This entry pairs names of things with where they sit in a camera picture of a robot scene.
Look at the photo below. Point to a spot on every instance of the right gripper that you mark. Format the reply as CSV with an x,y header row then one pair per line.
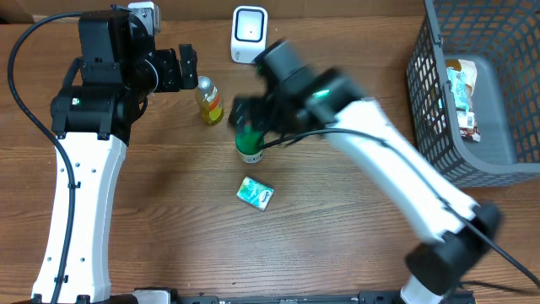
x,y
268,119

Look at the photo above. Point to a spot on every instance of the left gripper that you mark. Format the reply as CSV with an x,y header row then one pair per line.
x,y
171,82

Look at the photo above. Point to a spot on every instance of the green lid jar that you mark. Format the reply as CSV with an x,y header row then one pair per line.
x,y
248,143

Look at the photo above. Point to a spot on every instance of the yellow liquid bottle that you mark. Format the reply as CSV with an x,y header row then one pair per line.
x,y
209,102

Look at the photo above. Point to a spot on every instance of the teal tissue pack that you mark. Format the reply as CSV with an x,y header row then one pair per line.
x,y
255,193

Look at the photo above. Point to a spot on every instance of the brown snack packet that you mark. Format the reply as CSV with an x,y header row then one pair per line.
x,y
463,75

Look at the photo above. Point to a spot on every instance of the white barcode snack packet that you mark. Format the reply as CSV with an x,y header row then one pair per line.
x,y
468,126

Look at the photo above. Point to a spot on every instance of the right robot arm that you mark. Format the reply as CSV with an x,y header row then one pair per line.
x,y
454,230

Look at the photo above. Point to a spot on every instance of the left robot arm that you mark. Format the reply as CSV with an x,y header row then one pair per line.
x,y
104,92

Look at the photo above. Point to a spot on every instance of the white barcode scanner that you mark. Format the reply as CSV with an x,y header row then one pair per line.
x,y
248,33

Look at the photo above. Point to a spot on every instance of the grey plastic basket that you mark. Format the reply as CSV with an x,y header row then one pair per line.
x,y
502,39

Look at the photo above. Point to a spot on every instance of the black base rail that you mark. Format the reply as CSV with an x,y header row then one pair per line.
x,y
364,297

